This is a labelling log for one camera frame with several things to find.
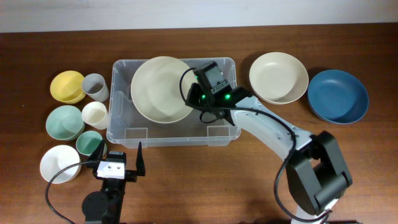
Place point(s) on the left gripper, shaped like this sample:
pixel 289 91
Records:
pixel 131 175

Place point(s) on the white bowl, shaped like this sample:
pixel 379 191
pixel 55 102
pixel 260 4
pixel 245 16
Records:
pixel 58 158

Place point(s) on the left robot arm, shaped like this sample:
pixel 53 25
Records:
pixel 105 205

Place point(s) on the clear plastic storage container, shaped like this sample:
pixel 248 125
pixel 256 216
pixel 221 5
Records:
pixel 128 127

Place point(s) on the blue plate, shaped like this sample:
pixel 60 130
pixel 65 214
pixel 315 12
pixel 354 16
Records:
pixel 338 97

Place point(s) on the grey cup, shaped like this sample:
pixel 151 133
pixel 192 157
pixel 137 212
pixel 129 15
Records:
pixel 95 87

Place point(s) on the yellow bowl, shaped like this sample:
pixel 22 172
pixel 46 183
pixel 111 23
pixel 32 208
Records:
pixel 66 87

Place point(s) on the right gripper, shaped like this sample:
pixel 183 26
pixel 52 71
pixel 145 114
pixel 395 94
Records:
pixel 190 99

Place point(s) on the cream cup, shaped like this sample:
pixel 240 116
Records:
pixel 96 115

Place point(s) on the green cup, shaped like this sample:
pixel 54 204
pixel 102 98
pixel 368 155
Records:
pixel 87 142

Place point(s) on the light green bowl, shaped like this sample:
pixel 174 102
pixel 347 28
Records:
pixel 65 123

